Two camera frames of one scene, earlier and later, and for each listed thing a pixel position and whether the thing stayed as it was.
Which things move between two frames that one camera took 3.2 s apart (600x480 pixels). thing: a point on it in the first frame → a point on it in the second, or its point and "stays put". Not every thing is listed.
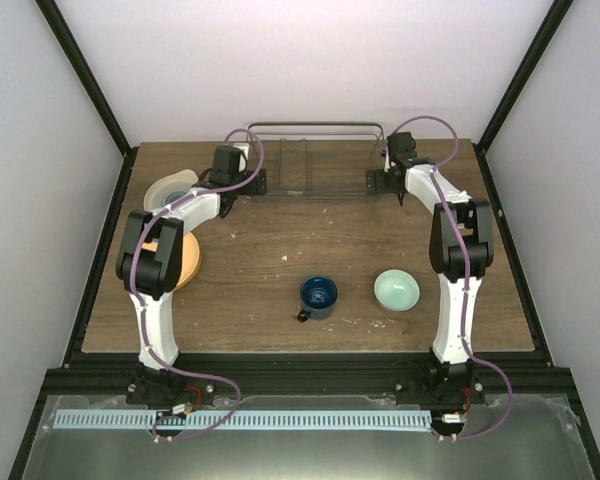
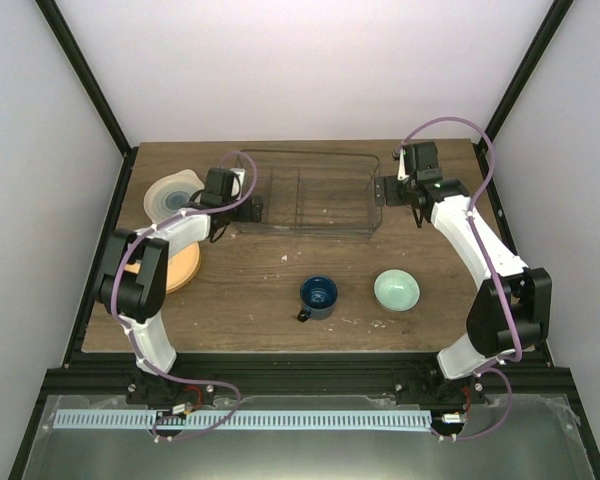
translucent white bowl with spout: (167, 188) stays put
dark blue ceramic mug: (318, 295) stays put
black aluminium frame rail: (530, 374) stays put
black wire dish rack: (318, 161) → (312, 193)
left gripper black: (260, 185) → (245, 216)
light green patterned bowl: (396, 290) stays put
